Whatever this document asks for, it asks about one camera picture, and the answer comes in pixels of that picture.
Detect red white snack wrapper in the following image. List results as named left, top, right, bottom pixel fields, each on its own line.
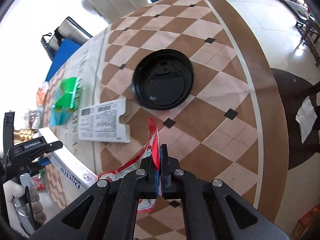
left=98, top=118, right=160, bottom=214

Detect white medicine box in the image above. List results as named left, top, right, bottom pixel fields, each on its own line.
left=78, top=98, right=131, bottom=143

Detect black plastic bowl lid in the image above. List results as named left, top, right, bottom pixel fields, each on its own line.
left=131, top=49, right=194, bottom=111

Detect gloved left hand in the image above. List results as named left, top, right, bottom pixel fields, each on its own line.
left=3, top=180, right=47, bottom=239

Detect white Doctor box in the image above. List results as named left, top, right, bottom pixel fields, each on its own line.
left=39, top=127, right=98, bottom=193

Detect orange snack bag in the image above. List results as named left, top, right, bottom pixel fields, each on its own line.
left=36, top=81, right=49, bottom=107

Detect green teal snack bag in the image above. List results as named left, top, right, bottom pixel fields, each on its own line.
left=49, top=77, right=81, bottom=126

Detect brown checkered tablecloth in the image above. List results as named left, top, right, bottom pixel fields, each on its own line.
left=43, top=0, right=289, bottom=221

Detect blue folder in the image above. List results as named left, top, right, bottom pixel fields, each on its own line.
left=45, top=38, right=80, bottom=82

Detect dark wooden chair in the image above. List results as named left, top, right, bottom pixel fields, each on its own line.
left=270, top=67, right=320, bottom=172

